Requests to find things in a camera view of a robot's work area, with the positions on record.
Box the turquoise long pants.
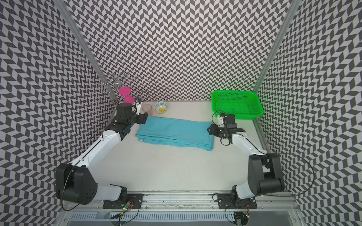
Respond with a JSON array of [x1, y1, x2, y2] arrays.
[[135, 116, 214, 151]]

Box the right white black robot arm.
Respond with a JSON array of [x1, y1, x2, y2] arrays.
[[207, 113, 285, 199]]

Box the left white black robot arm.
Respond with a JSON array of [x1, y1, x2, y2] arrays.
[[55, 101, 148, 205]]

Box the pink ribbed glass tumbler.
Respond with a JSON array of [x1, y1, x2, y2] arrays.
[[142, 104, 153, 116]]

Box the yellow blue patterned bowl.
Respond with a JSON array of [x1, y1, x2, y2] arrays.
[[154, 101, 168, 114]]

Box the pink plastic wine glass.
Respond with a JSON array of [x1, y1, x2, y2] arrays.
[[118, 87, 135, 105]]

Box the green plastic basket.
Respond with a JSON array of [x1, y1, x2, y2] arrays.
[[211, 90, 264, 120]]

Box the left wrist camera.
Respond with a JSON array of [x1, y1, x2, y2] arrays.
[[135, 98, 142, 115]]

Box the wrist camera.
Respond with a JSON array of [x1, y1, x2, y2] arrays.
[[217, 113, 226, 127], [135, 98, 142, 115]]

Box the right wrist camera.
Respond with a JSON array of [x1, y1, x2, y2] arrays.
[[217, 113, 226, 127]]

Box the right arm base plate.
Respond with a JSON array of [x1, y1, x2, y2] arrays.
[[213, 193, 257, 210]]

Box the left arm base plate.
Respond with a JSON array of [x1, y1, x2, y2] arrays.
[[103, 194, 144, 210]]

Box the aluminium front frame rail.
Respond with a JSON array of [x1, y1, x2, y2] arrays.
[[54, 192, 306, 226]]

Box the aluminium left corner post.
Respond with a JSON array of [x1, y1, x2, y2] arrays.
[[53, 0, 119, 104]]

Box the aluminium corner post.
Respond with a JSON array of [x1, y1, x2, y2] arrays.
[[53, 0, 119, 104], [253, 0, 302, 93]]

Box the aluminium right corner post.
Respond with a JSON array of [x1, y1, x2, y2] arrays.
[[253, 0, 302, 93]]

